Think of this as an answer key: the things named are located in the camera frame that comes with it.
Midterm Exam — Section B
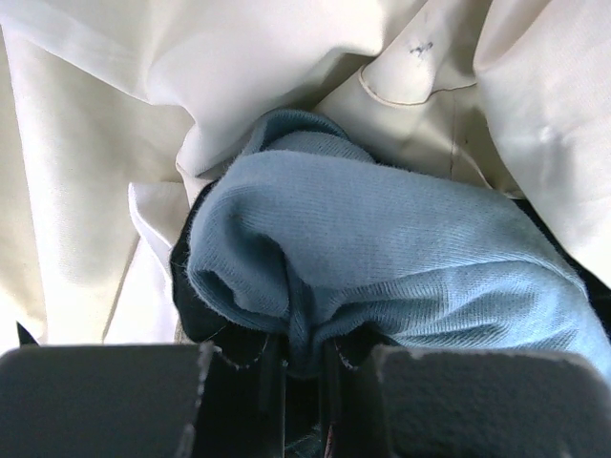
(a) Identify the blue-grey cloth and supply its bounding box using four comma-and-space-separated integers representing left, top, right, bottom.
181, 110, 610, 377

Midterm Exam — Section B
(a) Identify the black cloth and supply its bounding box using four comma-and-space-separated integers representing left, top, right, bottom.
16, 188, 611, 357

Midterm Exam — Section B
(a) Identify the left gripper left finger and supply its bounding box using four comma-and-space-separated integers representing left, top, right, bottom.
1, 339, 284, 457

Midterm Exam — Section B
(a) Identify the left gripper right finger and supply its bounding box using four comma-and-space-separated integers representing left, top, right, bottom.
320, 338, 610, 457

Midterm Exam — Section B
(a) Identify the beige cloth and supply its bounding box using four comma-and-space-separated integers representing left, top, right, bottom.
1, 1, 610, 344

